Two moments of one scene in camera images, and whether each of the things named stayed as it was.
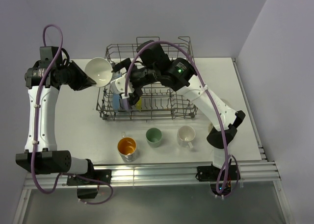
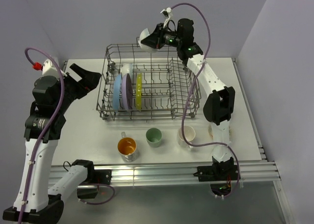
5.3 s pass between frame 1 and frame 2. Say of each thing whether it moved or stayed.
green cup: stayed
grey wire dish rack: stayed
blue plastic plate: moved
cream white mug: stayed
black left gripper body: moved
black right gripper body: moved
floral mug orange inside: stayed
